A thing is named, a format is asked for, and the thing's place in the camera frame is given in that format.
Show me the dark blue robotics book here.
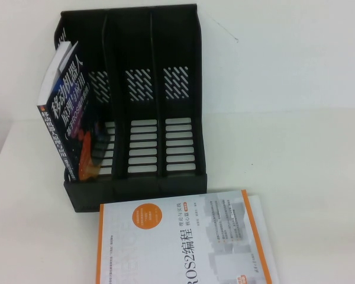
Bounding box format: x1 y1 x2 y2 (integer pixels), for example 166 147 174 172
36 41 117 182

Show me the black three-slot book stand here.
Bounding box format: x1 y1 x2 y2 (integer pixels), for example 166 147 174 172
53 2 209 214

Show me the white orange ROS2 book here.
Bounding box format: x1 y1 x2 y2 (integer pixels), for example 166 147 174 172
93 191 280 284

